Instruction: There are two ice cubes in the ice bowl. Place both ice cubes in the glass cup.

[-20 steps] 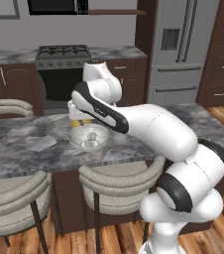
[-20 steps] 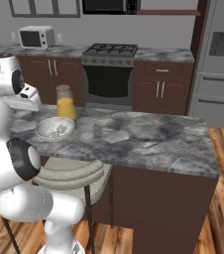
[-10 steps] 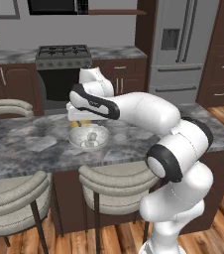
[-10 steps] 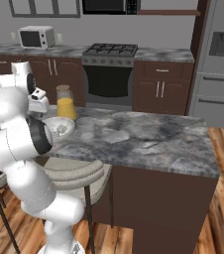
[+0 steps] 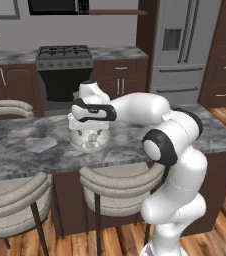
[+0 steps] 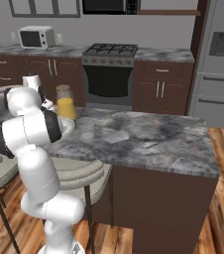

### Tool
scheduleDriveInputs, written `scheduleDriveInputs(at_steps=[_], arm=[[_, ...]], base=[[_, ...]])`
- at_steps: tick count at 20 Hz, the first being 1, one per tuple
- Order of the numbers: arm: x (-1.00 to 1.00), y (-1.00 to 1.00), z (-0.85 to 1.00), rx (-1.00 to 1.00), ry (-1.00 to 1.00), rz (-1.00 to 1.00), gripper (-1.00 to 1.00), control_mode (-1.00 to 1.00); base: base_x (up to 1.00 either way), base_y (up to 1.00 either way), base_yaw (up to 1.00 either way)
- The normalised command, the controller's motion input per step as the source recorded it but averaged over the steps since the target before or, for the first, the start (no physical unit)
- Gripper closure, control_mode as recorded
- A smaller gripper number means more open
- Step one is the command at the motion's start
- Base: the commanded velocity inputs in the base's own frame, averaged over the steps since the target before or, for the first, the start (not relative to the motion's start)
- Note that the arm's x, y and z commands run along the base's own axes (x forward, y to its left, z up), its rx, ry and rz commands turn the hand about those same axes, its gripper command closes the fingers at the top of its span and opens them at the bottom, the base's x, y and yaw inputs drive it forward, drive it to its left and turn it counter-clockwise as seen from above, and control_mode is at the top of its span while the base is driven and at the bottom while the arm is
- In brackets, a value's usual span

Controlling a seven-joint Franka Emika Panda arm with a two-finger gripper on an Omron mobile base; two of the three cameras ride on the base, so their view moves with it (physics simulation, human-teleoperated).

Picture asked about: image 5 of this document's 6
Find black gas stove with oven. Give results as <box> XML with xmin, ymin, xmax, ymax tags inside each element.
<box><xmin>35</xmin><ymin>44</ymin><xmax>95</xmax><ymax>112</ymax></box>

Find tall brown side panel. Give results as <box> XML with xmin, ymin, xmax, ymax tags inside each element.
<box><xmin>136</xmin><ymin>0</ymin><xmax>160</xmax><ymax>93</ymax></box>

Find brown cupboards with drawer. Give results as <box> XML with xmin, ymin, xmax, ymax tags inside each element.
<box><xmin>92</xmin><ymin>58</ymin><xmax>150</xmax><ymax>100</ymax></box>

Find clear ice cube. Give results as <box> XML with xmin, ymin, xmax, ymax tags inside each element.
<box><xmin>81</xmin><ymin>141</ymin><xmax>96</xmax><ymax>150</ymax></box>
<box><xmin>88</xmin><ymin>131</ymin><xmax>100</xmax><ymax>143</ymax></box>

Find white ice bowl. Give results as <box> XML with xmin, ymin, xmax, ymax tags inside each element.
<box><xmin>69</xmin><ymin>128</ymin><xmax>112</xmax><ymax>153</ymax></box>

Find brown cupboards with double doors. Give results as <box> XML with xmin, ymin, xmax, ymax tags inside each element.
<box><xmin>0</xmin><ymin>63</ymin><xmax>46</xmax><ymax>118</ymax></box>

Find brown kitchen island base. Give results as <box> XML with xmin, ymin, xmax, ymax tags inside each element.
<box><xmin>50</xmin><ymin>149</ymin><xmax>226</xmax><ymax>238</ymax></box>

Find black microwave oven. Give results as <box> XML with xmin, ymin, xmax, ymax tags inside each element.
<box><xmin>27</xmin><ymin>0</ymin><xmax>91</xmax><ymax>16</ymax></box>

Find grey framed window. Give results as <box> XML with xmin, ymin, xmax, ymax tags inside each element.
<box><xmin>0</xmin><ymin>0</ymin><xmax>21</xmax><ymax>20</ymax></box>

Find stainless steel fridge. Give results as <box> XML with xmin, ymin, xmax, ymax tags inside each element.
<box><xmin>149</xmin><ymin>0</ymin><xmax>223</xmax><ymax>107</ymax></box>

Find brown wall shelf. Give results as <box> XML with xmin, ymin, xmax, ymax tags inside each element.
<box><xmin>89</xmin><ymin>9</ymin><xmax>149</xmax><ymax>17</ymax></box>

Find clear glass cup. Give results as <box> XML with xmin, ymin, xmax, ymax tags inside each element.
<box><xmin>113</xmin><ymin>120</ymin><xmax>132</xmax><ymax>145</ymax></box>

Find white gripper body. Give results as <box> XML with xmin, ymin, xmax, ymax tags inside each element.
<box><xmin>67</xmin><ymin>112</ymin><xmax>111</xmax><ymax>132</ymax></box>

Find beige padded chair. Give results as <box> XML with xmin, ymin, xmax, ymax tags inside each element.
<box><xmin>78</xmin><ymin>161</ymin><xmax>166</xmax><ymax>256</ymax></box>
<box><xmin>0</xmin><ymin>99</ymin><xmax>35</xmax><ymax>121</ymax></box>
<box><xmin>0</xmin><ymin>172</ymin><xmax>53</xmax><ymax>256</ymax></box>

